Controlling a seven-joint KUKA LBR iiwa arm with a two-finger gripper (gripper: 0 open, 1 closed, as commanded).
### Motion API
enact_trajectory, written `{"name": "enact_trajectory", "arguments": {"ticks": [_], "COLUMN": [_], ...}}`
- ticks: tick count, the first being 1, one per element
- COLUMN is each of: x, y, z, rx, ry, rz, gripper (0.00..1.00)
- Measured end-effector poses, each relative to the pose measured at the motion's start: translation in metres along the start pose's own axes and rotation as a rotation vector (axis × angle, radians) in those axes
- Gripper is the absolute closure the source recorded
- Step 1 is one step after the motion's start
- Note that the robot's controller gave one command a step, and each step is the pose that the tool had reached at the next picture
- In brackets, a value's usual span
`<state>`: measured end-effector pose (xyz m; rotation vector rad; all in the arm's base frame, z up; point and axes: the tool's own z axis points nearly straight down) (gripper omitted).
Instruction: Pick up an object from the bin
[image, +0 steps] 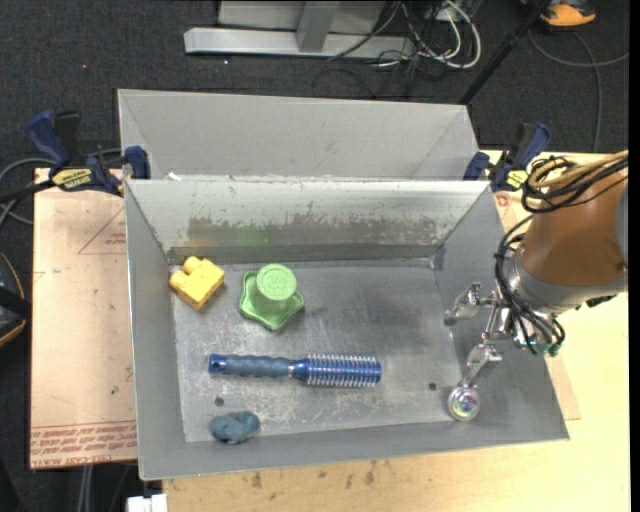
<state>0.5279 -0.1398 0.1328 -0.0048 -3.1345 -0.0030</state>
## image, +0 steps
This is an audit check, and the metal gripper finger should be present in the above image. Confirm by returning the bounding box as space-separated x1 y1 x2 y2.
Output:
443 282 497 327
459 341 504 390

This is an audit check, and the shiny iridescent ball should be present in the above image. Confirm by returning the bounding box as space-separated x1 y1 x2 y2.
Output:
446 385 483 423

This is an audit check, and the grey metal bin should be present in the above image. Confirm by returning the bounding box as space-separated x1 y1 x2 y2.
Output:
117 88 571 482

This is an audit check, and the blue hairbrush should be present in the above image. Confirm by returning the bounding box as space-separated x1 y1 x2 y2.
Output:
207 351 384 389

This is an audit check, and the green star-base cup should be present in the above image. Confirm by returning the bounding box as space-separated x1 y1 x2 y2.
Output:
237 263 306 333

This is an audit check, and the blue-grey lumpy toy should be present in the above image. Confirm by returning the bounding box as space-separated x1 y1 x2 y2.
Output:
208 410 262 446

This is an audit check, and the yellow toy block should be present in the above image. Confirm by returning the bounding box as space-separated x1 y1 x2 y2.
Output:
167 255 227 312

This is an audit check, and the brown cardboard board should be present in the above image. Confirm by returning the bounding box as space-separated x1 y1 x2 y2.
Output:
29 166 584 471

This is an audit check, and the black cylinder on white bracket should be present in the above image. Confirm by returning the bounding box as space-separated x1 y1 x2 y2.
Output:
579 293 620 312

